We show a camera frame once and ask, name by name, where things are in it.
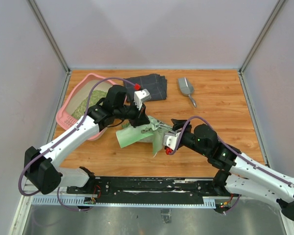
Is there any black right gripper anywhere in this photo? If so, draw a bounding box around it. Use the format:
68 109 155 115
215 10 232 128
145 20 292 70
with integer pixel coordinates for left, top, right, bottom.
171 118 209 157

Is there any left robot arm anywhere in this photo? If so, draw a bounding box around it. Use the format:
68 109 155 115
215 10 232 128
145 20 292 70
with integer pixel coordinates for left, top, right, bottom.
22 85 151 194

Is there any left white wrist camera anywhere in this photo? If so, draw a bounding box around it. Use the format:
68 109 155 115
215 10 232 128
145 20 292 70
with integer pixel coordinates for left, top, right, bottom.
133 89 151 111

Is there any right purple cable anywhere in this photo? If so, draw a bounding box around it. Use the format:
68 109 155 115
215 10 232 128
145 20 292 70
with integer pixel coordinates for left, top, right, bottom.
168 116 294 191

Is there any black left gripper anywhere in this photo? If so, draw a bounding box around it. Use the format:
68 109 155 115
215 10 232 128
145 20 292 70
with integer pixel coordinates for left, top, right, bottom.
114 98 151 128

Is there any purple cable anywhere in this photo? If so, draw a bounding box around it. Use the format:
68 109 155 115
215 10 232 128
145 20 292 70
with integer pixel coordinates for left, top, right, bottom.
168 116 294 191
18 77 135 212

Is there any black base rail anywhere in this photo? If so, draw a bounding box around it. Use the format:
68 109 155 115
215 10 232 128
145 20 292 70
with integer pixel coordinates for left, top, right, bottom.
22 175 287 209

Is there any pink litter box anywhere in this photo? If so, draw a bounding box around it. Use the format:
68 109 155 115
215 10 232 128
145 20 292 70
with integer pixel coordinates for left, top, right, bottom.
54 72 104 138

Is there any grey metal scoop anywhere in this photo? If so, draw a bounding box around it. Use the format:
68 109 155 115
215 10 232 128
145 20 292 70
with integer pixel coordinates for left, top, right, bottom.
178 77 197 108

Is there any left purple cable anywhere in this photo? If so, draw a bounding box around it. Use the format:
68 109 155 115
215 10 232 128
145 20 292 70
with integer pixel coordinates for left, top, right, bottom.
18 77 135 212

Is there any dark checked folded cloth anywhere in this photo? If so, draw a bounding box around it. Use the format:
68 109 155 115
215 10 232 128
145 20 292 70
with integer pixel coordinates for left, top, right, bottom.
126 73 167 101

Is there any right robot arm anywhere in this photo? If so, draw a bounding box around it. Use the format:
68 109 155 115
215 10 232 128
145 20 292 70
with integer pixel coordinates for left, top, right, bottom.
163 119 294 221

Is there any green litter bag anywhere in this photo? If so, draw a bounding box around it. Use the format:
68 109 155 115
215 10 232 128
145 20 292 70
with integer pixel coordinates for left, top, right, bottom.
116 116 172 157

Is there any green cat litter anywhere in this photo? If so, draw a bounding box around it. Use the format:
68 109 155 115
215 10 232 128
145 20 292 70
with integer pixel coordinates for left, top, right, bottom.
71 90 108 118

